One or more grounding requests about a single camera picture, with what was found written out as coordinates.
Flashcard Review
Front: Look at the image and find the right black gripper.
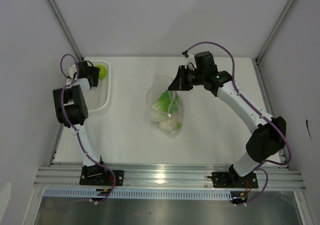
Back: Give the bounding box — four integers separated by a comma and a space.
168, 65, 206, 92

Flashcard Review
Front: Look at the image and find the green leafy lettuce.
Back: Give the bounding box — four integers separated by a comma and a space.
151, 90, 182, 114

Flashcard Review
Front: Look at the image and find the clear zip top bag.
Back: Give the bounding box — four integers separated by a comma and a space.
145, 75, 184, 139

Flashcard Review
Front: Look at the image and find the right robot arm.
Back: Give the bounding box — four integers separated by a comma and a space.
168, 51, 286, 187

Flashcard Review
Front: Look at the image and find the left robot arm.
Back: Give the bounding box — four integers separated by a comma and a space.
52, 60, 104, 168

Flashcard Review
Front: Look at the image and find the green apple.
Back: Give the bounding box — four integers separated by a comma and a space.
95, 64, 108, 80

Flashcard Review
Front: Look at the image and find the white plastic basket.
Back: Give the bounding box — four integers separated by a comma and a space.
75, 59, 111, 117

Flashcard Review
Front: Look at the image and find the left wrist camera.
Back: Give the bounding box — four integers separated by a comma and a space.
67, 64, 77, 80

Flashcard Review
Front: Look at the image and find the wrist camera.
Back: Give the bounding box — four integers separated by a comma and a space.
181, 50, 196, 67
67, 64, 77, 80

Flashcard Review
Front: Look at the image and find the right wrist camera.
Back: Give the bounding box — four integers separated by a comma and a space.
181, 50, 196, 67

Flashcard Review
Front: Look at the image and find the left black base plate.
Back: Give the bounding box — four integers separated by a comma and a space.
79, 165, 125, 187

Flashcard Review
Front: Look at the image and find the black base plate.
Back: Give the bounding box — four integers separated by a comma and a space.
207, 172, 259, 189
79, 165, 125, 187

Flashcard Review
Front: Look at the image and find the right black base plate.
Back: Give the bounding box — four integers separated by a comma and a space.
207, 172, 259, 189

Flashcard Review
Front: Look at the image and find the slotted cable duct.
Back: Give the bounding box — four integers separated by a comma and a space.
43, 187, 241, 201

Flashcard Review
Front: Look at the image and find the aluminium mounting rail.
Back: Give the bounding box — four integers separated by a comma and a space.
33, 163, 306, 192

